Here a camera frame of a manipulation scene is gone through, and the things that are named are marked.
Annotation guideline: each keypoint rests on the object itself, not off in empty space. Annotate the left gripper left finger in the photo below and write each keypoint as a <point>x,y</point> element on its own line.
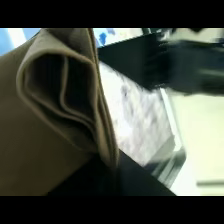
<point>90,180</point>

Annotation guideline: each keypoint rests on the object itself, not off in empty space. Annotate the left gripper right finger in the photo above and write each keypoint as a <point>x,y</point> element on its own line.
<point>136,181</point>

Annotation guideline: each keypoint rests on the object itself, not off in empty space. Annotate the brown garment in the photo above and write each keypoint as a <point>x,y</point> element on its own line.
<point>40,146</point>

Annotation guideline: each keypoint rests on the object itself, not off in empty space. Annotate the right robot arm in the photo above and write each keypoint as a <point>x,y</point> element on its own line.
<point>196,63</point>

